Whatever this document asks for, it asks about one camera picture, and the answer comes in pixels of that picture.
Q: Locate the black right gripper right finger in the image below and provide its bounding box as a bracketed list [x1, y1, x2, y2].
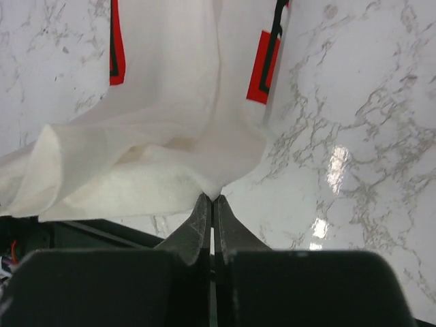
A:
[213, 196, 416, 326]

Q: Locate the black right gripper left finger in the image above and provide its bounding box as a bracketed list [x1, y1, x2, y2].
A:
[1, 195, 212, 326]

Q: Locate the white t shirt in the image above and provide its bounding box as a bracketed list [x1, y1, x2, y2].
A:
[1, 1, 276, 221]

